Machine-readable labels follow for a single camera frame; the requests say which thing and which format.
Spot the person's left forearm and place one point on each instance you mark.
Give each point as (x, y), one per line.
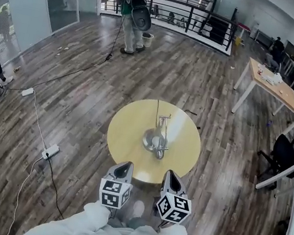
(95, 216)

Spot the black office chair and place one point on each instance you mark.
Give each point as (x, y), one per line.
(282, 155)

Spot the person's grey shoe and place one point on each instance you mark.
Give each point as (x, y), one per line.
(138, 208)

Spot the rectangular wooden white-legged table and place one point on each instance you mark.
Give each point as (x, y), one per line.
(275, 90)

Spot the small white power strip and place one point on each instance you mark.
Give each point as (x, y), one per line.
(27, 92)

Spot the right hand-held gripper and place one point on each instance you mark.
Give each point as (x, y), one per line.
(173, 206)

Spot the large white power strip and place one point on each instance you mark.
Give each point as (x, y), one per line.
(51, 151)

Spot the white bucket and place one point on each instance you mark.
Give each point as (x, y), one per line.
(147, 39)

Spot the yellow floor sign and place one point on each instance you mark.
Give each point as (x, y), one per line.
(239, 41)

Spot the black metal railing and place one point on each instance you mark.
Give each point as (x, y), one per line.
(193, 12)

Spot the round yellow wooden table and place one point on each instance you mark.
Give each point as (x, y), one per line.
(126, 138)

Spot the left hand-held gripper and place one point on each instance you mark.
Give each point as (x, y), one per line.
(114, 192)

